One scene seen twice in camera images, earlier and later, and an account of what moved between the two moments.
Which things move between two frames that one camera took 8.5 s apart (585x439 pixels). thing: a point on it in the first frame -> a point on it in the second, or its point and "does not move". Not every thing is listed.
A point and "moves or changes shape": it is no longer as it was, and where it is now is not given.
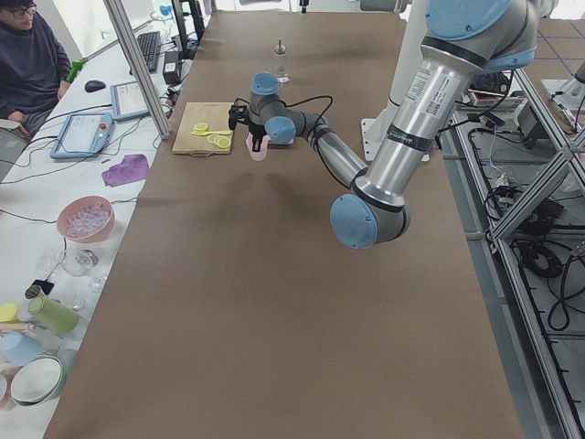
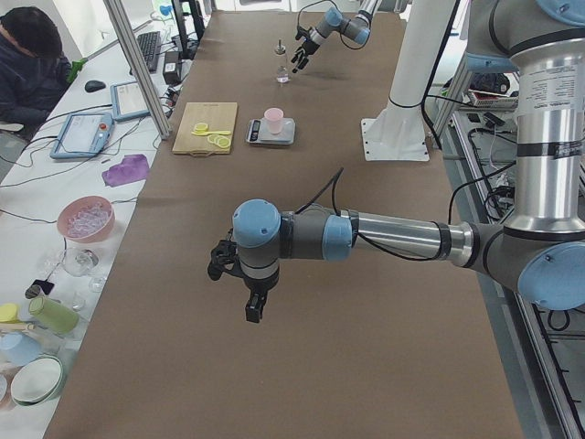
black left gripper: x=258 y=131 -> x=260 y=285
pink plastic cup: x=260 y=155 moves or changes shape
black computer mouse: x=94 y=85 does not move
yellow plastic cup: x=8 y=313 does not move
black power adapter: x=172 y=68 does not move
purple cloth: x=132 y=168 does not move
